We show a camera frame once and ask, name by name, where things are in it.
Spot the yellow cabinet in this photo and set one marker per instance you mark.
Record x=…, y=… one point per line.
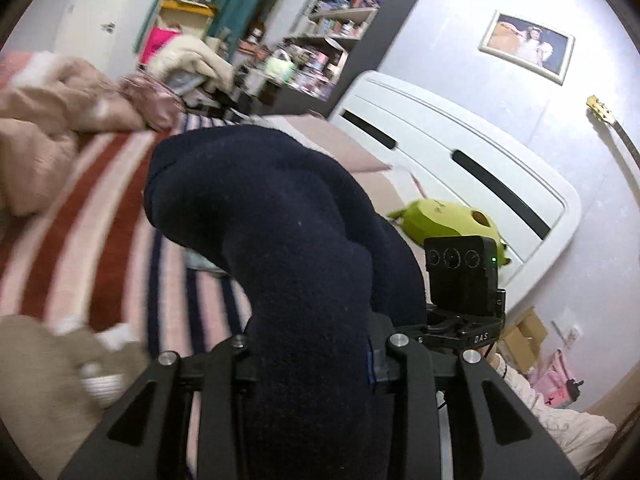
x=187, y=12

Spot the pile of cream blankets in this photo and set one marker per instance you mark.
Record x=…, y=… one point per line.
x=195, y=60

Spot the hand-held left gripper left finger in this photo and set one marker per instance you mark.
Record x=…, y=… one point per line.
x=220, y=375

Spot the pink beige pillow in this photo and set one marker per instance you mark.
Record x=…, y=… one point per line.
x=345, y=147
x=390, y=192

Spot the green avocado plush toy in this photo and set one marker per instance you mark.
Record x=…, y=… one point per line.
x=440, y=217

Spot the teal curtain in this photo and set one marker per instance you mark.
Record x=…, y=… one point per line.
x=245, y=0

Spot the mint green handbag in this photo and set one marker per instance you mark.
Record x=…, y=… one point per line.
x=277, y=67

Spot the cluster of cosmetic bottles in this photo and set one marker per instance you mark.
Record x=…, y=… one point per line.
x=315, y=72

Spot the pink comforter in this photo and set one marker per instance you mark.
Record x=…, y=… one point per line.
x=45, y=110

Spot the striped bed sheet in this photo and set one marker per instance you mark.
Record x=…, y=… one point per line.
x=100, y=220

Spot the white wall outlet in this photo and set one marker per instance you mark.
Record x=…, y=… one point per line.
x=569, y=327

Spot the cardboard box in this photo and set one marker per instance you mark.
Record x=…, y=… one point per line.
x=522, y=340

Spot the guitar headstock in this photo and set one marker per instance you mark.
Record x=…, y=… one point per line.
x=602, y=110

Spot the pink bag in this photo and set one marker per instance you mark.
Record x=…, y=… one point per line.
x=557, y=380

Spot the beige garment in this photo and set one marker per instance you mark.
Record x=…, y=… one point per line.
x=45, y=385

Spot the white framed picture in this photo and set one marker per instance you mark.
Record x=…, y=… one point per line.
x=525, y=45

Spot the light blue garment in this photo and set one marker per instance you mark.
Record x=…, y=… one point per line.
x=202, y=262

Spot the white bed headboard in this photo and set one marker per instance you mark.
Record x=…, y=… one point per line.
x=440, y=125

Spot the dark bookshelf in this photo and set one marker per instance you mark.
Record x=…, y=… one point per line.
x=390, y=20

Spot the magenta cloth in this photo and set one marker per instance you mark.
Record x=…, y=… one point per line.
x=157, y=42

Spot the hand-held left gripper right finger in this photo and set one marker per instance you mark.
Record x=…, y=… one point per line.
x=382, y=365

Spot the navy sweater with planet print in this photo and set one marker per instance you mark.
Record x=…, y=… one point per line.
x=280, y=240

